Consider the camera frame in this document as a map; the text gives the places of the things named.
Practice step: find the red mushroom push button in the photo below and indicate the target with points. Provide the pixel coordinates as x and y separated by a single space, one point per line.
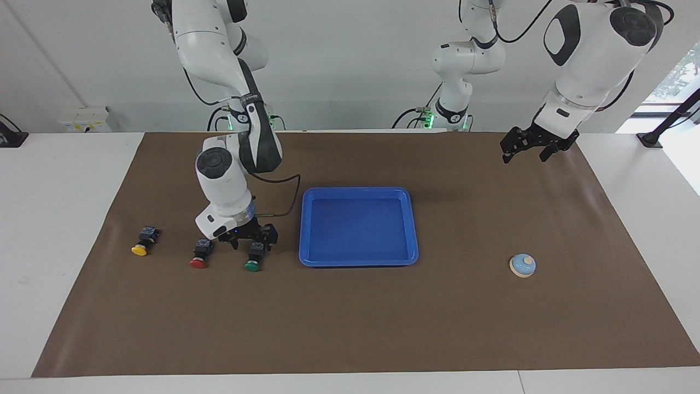
199 261

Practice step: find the yellow mushroom push button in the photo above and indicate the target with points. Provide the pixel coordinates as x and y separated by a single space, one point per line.
140 249

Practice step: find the white wall socket box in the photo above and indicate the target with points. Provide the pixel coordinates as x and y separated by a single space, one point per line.
85 120

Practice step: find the brown table mat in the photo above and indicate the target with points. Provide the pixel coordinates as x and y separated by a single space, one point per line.
350 317

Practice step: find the light blue desk bell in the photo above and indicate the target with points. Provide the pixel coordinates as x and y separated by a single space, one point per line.
523 265

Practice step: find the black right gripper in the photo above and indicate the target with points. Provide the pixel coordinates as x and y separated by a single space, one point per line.
249 231

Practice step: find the blue plastic tray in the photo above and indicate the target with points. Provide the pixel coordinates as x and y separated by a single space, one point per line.
358 230

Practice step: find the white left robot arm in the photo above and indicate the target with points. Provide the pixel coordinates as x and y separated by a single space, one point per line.
590 60

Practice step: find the black table clamp mount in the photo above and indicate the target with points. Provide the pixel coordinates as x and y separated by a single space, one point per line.
11 137

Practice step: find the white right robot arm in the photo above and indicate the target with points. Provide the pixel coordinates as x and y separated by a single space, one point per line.
219 175

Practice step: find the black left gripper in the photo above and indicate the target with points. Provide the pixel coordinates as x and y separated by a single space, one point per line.
538 137

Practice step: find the green mushroom push button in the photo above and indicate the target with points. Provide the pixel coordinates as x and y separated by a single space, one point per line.
254 265

